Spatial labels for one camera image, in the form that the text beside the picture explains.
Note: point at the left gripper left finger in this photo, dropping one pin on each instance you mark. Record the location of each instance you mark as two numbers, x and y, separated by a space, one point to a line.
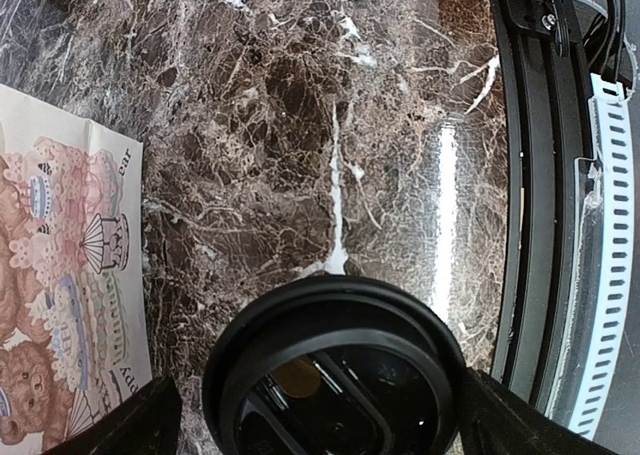
148 422

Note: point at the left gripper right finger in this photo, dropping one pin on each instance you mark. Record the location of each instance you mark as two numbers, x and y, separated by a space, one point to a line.
496 421

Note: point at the white paper takeout bag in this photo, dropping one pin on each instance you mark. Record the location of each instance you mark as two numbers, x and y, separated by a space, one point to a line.
73 336

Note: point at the white slotted cable duct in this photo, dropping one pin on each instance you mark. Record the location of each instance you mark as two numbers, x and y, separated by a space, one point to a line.
615 178

